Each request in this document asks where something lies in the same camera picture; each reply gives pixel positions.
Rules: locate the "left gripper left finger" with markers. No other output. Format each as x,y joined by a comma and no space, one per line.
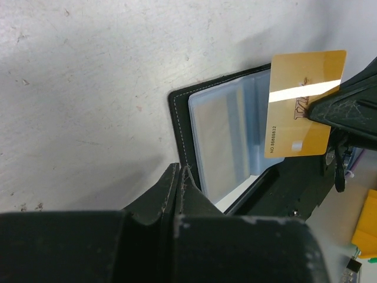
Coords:
128,245

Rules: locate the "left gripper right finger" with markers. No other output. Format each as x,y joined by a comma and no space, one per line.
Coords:
213,247

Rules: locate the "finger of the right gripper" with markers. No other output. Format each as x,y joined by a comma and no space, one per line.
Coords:
350,111

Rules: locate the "black card holder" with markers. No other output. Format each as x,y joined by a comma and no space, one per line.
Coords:
284,186

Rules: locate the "gold card stripe up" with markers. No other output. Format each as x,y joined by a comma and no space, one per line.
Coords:
220,133

